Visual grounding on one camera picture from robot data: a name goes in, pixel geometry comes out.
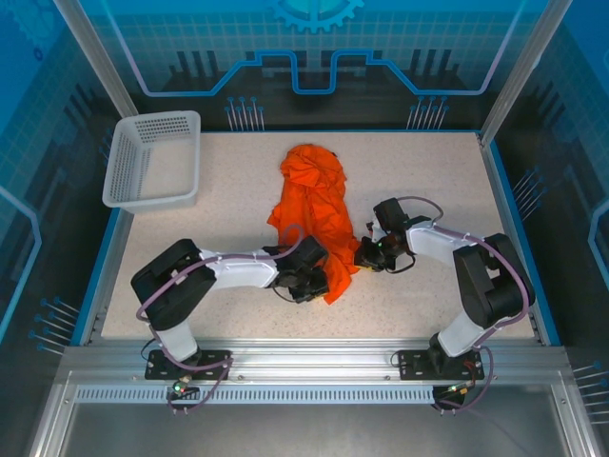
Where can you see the orange t-shirt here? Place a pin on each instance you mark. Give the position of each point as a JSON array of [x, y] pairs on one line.
[[323, 200]]

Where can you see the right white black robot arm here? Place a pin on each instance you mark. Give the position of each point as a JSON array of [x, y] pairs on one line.
[[438, 243]]

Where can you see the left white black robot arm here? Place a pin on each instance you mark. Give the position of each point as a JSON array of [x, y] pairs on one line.
[[238, 278]]

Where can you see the grey metal bottom panel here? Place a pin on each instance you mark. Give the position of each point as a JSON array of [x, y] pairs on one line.
[[309, 433]]

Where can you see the white perforated plastic basket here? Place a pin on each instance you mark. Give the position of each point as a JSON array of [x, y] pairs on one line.
[[126, 162]]

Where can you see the aluminium front frame beam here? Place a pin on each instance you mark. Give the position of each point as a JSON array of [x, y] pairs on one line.
[[309, 362]]

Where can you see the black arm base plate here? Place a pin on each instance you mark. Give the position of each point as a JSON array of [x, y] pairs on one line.
[[414, 367], [154, 371]]

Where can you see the aluminium table side rail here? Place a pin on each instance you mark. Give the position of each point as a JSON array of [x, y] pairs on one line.
[[104, 285], [497, 190]]

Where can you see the aluminium frame post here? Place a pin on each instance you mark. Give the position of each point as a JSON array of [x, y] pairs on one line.
[[518, 71], [97, 57]]

